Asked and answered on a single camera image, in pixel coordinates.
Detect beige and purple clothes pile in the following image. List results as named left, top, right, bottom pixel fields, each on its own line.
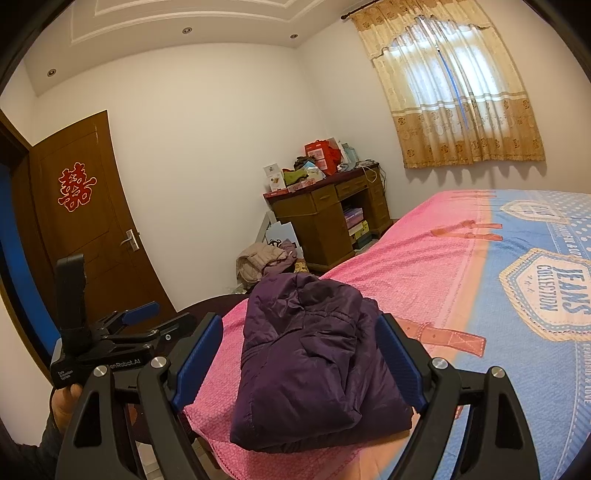
left=236, top=240, right=298, bottom=283

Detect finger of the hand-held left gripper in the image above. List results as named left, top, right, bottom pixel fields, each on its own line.
left=95, top=301, right=160, bottom=333
left=111, top=312, right=197, bottom=356

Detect brown wooden door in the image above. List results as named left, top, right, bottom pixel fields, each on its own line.
left=11, top=110, right=178, bottom=365

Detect pink and blue bedspread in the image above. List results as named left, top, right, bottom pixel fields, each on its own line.
left=182, top=188, right=591, bottom=480

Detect beige patterned window curtain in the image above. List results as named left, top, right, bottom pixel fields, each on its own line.
left=351, top=0, right=546, bottom=169

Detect person's left forearm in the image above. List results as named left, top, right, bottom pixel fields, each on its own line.
left=0, top=413, right=70, bottom=480

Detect black curtain rod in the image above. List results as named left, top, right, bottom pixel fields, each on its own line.
left=341, top=0, right=384, bottom=20

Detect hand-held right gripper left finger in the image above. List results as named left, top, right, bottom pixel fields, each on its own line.
left=55, top=313, right=223, bottom=480

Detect white paper bag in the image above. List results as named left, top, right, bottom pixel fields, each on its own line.
left=265, top=220, right=303, bottom=252

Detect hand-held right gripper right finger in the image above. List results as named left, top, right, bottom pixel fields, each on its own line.
left=375, top=314, right=541, bottom=480

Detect white cable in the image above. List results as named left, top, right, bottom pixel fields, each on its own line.
left=359, top=160, right=386, bottom=190

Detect purple padded jacket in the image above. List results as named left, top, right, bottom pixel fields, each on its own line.
left=229, top=272, right=414, bottom=454

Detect red paper door decoration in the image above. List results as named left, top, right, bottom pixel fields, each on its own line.
left=58, top=161, right=97, bottom=212

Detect stacked boxes under desk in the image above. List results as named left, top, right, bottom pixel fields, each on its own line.
left=344, top=207, right=370, bottom=245

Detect brown wooden desk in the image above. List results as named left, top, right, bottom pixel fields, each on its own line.
left=263, top=162, right=394, bottom=273

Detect person's left hand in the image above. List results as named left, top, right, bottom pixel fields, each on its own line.
left=51, top=382, right=85, bottom=432

